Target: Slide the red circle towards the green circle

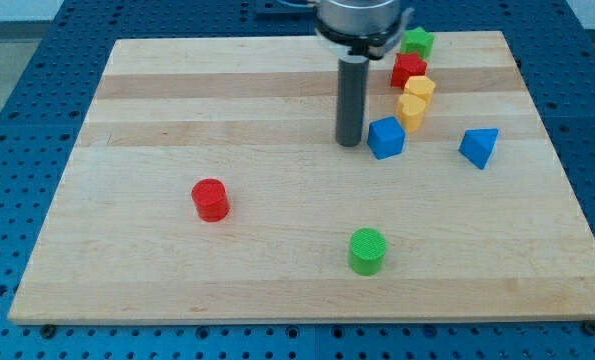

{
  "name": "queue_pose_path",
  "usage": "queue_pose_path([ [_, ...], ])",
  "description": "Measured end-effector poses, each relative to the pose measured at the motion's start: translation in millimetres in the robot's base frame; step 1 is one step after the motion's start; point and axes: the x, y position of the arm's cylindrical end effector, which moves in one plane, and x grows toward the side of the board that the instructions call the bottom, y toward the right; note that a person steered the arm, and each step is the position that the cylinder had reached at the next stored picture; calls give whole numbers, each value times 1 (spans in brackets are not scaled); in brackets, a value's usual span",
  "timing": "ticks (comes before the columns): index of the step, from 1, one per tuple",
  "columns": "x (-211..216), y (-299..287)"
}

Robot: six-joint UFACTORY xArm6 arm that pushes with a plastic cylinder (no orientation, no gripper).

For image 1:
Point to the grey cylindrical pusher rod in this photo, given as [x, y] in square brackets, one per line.
[351, 96]

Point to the red star block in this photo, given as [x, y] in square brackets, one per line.
[405, 66]

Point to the yellow heart block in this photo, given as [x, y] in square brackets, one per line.
[410, 111]

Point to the yellow hexagon block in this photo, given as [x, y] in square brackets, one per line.
[420, 86]

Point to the green star block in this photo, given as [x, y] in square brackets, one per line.
[419, 41]

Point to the blue cube block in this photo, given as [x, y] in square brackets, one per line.
[386, 138]

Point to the blue triangular prism block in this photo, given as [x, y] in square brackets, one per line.
[478, 145]

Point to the green cylinder block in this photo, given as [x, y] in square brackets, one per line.
[367, 249]

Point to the red cylinder block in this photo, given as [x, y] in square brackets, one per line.
[210, 199]

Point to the light wooden board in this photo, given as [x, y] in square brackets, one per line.
[122, 242]

